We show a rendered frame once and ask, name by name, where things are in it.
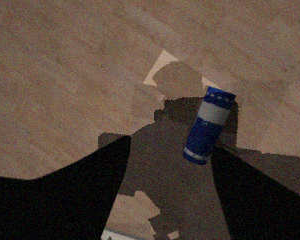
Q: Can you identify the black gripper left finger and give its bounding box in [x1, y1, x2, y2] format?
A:
[0, 136, 131, 240]

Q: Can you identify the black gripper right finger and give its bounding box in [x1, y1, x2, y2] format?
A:
[211, 146, 300, 240]

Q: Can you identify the blue and white battery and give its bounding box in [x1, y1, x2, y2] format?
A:
[183, 86, 237, 165]

